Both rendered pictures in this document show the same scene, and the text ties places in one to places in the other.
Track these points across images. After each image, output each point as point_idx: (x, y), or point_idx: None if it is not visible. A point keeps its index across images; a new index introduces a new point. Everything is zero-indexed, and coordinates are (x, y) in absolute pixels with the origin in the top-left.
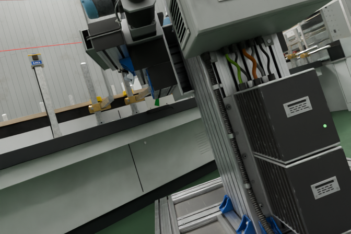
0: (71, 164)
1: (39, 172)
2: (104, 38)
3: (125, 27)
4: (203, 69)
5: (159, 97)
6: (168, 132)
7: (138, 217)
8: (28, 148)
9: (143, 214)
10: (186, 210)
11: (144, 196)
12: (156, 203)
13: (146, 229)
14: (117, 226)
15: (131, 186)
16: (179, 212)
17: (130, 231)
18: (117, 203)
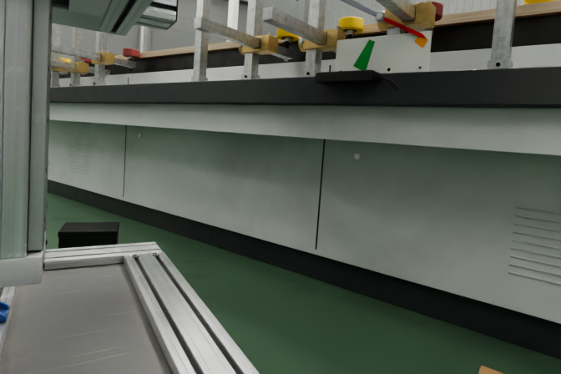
0: (238, 137)
1: (174, 123)
2: None
3: None
4: None
5: (148, 23)
6: (425, 159)
7: (275, 279)
8: (164, 86)
9: (280, 283)
10: (67, 275)
11: (320, 259)
12: (136, 244)
13: (223, 295)
14: (250, 267)
15: (300, 225)
16: (71, 270)
17: (225, 281)
18: (272, 235)
